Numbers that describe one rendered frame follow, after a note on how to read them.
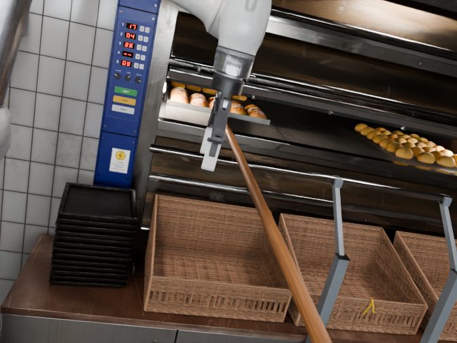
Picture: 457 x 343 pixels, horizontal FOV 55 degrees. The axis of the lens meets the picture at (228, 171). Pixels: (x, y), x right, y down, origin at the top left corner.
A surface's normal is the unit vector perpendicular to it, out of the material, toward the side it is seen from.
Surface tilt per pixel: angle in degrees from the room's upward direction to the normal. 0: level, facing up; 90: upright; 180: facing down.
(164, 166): 70
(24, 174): 90
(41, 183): 90
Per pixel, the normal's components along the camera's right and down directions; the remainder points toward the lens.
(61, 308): 0.22, -0.93
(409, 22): 0.20, 0.00
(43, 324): 0.14, 0.34
